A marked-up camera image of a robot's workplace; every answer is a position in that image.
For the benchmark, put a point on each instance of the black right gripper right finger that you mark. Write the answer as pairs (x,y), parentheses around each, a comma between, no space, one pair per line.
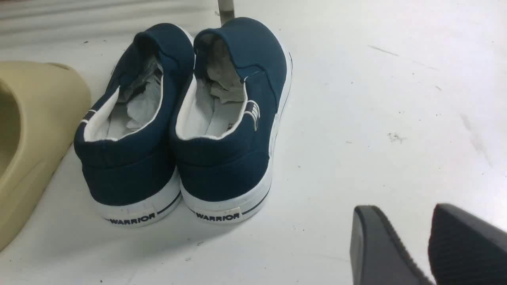
(466,250)

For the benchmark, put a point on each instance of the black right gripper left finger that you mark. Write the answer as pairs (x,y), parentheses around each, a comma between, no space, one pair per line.
(377,254)

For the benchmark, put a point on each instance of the navy slip-on shoe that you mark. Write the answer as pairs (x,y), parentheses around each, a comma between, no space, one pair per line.
(123,140)
(224,129)

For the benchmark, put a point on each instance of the steel shoe rack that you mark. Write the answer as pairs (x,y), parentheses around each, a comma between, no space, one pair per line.
(226,10)

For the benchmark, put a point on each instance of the olive foam slide right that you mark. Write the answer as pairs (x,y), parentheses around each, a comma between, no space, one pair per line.
(42,105)

